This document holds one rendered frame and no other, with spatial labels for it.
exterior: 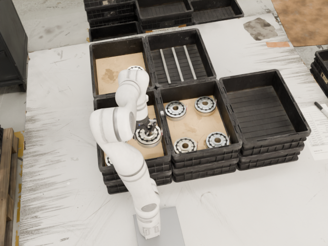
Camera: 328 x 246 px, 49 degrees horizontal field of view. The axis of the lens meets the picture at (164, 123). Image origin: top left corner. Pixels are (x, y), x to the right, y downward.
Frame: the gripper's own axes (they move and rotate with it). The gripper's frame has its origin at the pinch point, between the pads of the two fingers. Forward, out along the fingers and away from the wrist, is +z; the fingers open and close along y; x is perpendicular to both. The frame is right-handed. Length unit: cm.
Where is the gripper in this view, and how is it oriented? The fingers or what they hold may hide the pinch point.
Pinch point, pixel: (140, 135)
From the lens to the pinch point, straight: 146.9
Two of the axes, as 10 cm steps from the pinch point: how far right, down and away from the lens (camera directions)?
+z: 0.3, 6.3, 7.8
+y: 9.9, -1.2, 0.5
